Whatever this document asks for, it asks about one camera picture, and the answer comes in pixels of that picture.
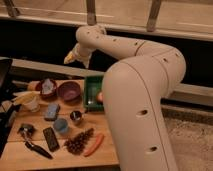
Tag brown grape bunch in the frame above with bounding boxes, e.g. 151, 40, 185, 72
64, 128, 94, 155

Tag yellow gripper fingers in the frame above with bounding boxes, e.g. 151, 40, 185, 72
64, 51, 75, 64

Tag orange fruit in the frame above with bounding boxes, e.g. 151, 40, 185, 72
96, 92, 103, 103

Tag small metal cup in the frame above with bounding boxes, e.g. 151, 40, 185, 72
70, 110, 83, 125

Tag red bowl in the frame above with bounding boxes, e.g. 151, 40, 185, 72
35, 78, 57, 98

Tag light blue towel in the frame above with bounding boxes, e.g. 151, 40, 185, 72
42, 79, 54, 94

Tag blue plastic cup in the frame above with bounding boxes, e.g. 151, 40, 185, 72
53, 118, 69, 134

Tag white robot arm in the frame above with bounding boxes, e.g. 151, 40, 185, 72
64, 25, 186, 171

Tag black remote control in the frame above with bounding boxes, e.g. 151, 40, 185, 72
43, 127, 59, 152

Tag white cup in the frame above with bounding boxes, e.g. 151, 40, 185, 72
23, 96, 40, 112

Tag black handled peeler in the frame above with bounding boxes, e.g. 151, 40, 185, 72
25, 141, 53, 159

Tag purple bowl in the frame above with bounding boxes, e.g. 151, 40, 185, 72
57, 81, 81, 101

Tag green plastic tray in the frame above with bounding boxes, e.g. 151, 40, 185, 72
83, 76, 104, 111

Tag metal can opener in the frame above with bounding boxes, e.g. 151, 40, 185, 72
18, 123, 35, 141

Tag blue sponge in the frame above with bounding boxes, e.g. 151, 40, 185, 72
44, 103, 60, 121

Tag wooden round block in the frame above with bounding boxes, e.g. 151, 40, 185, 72
27, 81, 41, 91

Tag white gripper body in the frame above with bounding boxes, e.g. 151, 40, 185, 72
72, 43, 93, 68

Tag orange carrot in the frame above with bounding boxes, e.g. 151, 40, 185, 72
83, 133, 104, 157

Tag yellow banana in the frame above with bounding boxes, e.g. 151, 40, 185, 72
13, 91, 39, 105

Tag black equipment at left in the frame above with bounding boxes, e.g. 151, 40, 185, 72
0, 59, 17, 156

